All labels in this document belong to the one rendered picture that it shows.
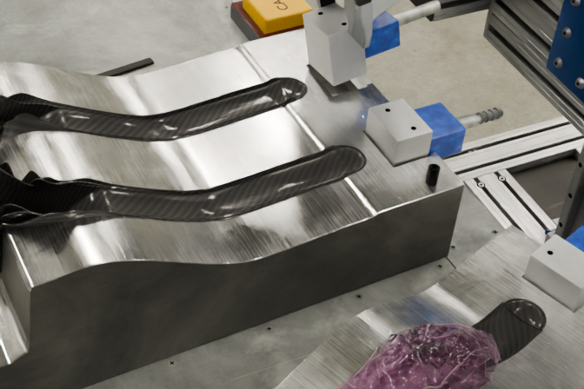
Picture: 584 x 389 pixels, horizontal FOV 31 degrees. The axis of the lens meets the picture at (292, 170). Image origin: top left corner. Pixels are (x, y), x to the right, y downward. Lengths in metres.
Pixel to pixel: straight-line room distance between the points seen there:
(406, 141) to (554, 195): 1.08
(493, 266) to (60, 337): 0.35
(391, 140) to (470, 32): 1.82
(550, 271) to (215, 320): 0.27
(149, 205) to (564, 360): 0.34
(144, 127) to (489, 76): 1.71
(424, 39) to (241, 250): 1.87
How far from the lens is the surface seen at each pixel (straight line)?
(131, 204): 0.84
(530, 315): 0.87
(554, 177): 2.00
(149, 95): 0.98
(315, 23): 0.96
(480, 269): 0.89
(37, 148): 0.85
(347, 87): 1.03
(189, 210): 0.86
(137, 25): 1.22
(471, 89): 2.52
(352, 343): 0.76
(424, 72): 2.55
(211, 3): 1.26
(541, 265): 0.87
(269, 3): 1.19
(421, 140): 0.91
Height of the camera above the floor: 1.49
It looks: 42 degrees down
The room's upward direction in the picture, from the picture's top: 5 degrees clockwise
